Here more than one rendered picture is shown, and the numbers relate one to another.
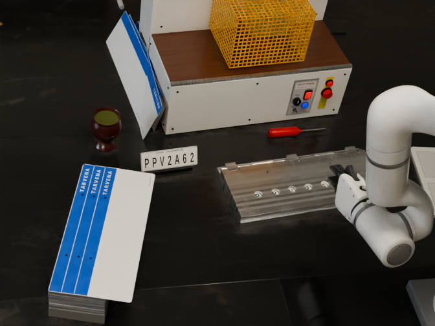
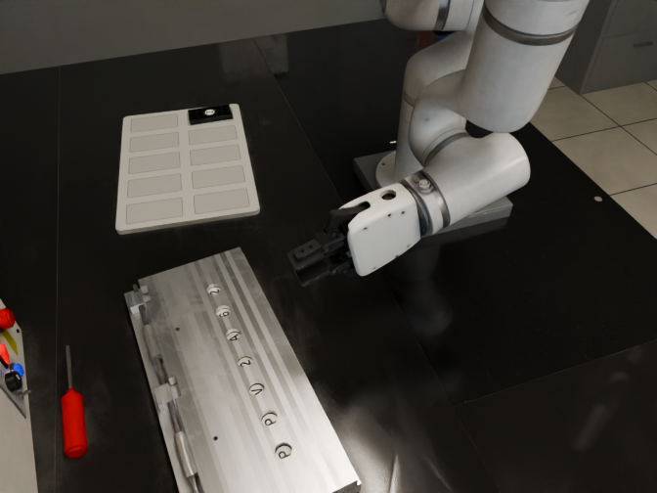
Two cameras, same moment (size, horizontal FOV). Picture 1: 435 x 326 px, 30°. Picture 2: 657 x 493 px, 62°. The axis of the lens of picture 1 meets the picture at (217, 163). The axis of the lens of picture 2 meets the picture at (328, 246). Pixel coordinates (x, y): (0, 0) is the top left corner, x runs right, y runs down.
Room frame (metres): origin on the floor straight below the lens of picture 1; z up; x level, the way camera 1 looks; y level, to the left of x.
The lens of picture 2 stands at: (1.43, 0.18, 1.61)
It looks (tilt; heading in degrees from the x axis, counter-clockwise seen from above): 45 degrees down; 270
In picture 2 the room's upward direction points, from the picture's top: straight up
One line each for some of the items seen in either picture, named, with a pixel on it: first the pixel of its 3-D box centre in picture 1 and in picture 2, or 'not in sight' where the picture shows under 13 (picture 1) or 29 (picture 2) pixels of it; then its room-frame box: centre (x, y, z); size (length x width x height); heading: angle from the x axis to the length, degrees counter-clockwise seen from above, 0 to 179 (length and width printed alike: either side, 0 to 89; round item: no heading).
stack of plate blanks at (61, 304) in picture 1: (93, 239); not in sight; (1.22, 0.26, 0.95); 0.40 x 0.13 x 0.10; 3
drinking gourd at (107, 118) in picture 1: (105, 130); not in sight; (1.60, 0.32, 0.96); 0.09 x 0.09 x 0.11
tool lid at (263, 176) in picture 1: (304, 182); (228, 370); (1.57, -0.25, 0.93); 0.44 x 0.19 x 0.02; 115
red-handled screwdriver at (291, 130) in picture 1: (297, 130); (71, 396); (1.79, -0.22, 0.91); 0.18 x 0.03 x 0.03; 112
